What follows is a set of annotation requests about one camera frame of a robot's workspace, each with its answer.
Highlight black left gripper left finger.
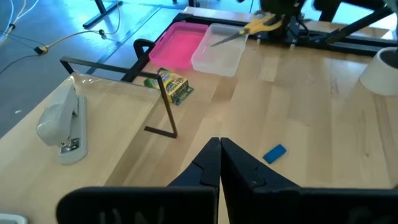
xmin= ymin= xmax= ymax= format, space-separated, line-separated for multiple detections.
xmin=55 ymin=137 xmax=222 ymax=224

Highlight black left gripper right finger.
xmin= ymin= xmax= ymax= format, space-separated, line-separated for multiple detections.
xmin=220 ymin=137 xmax=398 ymax=224

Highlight yellow-handled scissors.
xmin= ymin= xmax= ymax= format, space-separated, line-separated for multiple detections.
xmin=210 ymin=11 xmax=284 ymax=48

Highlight blue eraser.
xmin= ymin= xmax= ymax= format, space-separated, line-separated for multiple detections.
xmin=262 ymin=143 xmax=287 ymax=165

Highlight pink-lidded clear pencil case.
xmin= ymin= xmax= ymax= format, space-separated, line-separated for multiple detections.
xmin=148 ymin=21 xmax=249 ymax=78

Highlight yellow green crayon box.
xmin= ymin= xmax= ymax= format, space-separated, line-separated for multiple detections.
xmin=143 ymin=67 xmax=195 ymax=106

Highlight grey stapler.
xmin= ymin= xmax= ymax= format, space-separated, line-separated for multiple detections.
xmin=35 ymin=82 xmax=90 ymax=166

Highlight black desk leg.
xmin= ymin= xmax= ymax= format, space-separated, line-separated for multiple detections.
xmin=82 ymin=0 xmax=124 ymax=30

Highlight black table frame rails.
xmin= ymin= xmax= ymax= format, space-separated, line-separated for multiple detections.
xmin=121 ymin=12 xmax=398 ymax=83

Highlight raised wooden shelf black frame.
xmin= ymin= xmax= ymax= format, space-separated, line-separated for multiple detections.
xmin=0 ymin=55 xmax=178 ymax=224

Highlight black curved bracket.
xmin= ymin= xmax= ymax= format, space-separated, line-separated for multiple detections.
xmin=132 ymin=38 xmax=156 ymax=60

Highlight beige cable black connector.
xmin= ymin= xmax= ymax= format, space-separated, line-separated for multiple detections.
xmin=98 ymin=0 xmax=123 ymax=40

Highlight beige floor cable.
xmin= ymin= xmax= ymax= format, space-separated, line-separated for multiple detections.
xmin=45 ymin=29 xmax=103 ymax=50

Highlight black floor cable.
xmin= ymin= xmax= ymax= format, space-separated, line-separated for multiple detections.
xmin=0 ymin=30 xmax=44 ymax=76

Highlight white floor cable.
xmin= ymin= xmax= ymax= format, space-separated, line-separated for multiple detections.
xmin=0 ymin=0 xmax=41 ymax=43

